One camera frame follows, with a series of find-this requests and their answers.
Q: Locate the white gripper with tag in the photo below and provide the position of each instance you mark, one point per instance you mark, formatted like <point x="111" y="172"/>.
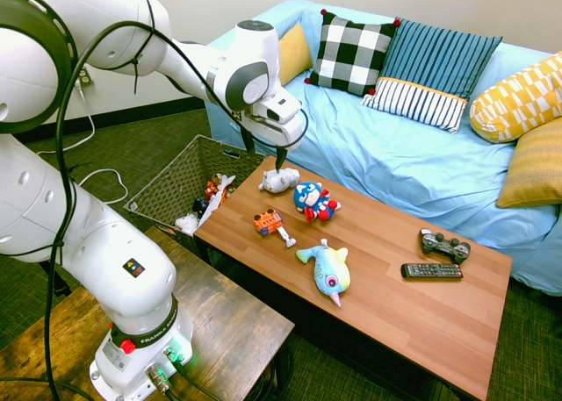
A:
<point x="276" y="133"/>

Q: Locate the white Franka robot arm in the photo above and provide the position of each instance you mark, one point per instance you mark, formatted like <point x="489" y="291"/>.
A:
<point x="110" y="252"/>

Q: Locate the orange toy truck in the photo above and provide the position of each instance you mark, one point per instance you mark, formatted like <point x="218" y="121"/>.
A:
<point x="211" y="190"/>

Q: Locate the dark blue toy car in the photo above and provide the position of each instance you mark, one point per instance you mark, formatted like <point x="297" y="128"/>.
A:
<point x="199" y="206"/>

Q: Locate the grey wicker basket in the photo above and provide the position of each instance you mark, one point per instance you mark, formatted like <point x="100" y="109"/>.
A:
<point x="175" y="177"/>

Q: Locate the Captain America plush doll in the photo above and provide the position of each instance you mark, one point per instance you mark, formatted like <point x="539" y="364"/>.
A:
<point x="309" y="197"/>

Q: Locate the plain yellow pillow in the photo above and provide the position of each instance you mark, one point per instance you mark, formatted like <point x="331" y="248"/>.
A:
<point x="294" y="54"/>

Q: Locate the white fluffy sheep plush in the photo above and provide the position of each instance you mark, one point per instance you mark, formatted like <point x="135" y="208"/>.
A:
<point x="188" y="223"/>

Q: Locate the black white checked pillow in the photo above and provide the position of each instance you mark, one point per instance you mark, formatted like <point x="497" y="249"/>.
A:
<point x="351" y="54"/>

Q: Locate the sofa with light blue cover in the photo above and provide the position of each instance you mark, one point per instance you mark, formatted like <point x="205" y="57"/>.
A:
<point x="395" y="155"/>

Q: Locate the blue narwhal plush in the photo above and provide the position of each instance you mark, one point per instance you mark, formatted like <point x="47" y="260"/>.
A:
<point x="329" y="274"/>

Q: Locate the navy white striped pillow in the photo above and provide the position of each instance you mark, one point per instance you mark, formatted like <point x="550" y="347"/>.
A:
<point x="412" y="102"/>

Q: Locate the rustic brown wooden table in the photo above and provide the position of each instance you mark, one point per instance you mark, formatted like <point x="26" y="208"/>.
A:
<point x="228" y="331"/>

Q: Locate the teal striped pillow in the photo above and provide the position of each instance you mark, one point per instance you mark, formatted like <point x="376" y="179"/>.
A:
<point x="434" y="59"/>

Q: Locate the black game controller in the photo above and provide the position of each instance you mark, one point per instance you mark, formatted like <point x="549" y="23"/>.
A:
<point x="441" y="243"/>

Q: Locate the black TV remote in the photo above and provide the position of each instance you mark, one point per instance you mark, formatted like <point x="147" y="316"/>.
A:
<point x="430" y="270"/>

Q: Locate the reddish wooden coffee table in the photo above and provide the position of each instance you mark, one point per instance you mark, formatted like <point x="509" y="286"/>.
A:
<point x="395" y="313"/>

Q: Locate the yellow white patterned pillow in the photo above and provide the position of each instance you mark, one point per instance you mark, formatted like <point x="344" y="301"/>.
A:
<point x="513" y="102"/>

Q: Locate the mustard striped pillow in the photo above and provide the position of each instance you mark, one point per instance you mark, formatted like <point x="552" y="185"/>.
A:
<point x="535" y="168"/>

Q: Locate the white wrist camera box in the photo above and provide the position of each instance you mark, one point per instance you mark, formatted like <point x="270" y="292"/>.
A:
<point x="278" y="109"/>

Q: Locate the white wall outlet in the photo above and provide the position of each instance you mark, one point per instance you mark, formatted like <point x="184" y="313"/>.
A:
<point x="85" y="77"/>

